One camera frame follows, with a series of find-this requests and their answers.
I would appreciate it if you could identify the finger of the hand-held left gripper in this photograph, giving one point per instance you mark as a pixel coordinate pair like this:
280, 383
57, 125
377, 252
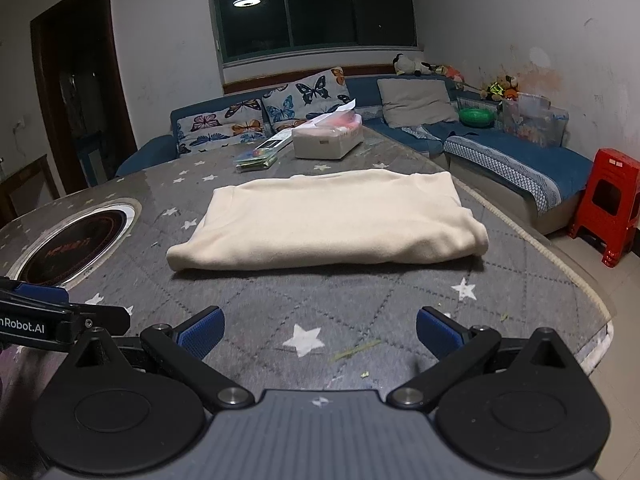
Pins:
107, 319
40, 294

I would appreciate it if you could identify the clear plastic storage box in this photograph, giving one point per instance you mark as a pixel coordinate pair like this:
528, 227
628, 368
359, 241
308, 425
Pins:
535, 120

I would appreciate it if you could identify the dark wooden door frame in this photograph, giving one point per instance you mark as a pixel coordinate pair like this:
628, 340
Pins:
115, 85

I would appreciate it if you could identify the black white plush toy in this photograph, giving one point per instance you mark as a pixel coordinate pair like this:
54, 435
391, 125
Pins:
412, 65

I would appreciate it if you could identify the dark window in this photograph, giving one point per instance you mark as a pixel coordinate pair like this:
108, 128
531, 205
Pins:
320, 5

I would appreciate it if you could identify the grey pillow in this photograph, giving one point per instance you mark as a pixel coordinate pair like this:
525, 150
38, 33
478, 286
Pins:
417, 102

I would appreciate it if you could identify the blue grey cabinet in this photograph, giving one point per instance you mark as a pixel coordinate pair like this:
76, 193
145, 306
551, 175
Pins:
95, 160

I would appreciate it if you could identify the clear colourful plastic pack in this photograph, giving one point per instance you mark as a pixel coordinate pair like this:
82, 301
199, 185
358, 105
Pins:
256, 159

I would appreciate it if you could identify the green bowl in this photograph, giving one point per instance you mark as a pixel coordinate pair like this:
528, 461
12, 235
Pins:
476, 117

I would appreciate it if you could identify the white flat box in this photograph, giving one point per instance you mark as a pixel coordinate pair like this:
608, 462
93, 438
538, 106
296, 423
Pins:
280, 140

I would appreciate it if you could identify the red plastic stool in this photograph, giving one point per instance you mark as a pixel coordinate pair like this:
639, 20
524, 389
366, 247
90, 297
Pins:
607, 200

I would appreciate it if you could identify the beige tissue box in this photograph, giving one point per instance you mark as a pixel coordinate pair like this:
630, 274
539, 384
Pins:
327, 142

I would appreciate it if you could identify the grey star tablecloth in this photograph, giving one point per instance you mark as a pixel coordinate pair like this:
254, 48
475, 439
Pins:
350, 300

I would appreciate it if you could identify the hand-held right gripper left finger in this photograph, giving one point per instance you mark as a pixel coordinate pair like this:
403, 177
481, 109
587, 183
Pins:
200, 332

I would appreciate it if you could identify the blue sofa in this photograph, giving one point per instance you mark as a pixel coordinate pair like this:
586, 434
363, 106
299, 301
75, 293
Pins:
565, 165

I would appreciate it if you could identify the orange plush toy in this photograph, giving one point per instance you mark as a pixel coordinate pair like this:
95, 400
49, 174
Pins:
450, 74

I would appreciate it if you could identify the brown green plush toy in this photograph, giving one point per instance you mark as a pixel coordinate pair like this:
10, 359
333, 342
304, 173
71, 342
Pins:
500, 89

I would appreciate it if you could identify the cream sweater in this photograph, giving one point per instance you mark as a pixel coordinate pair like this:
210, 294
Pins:
325, 220

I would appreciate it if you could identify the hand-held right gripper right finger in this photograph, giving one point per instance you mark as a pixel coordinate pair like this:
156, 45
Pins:
442, 332

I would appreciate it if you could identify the round built-in induction cooker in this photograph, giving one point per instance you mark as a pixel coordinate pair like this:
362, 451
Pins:
75, 245

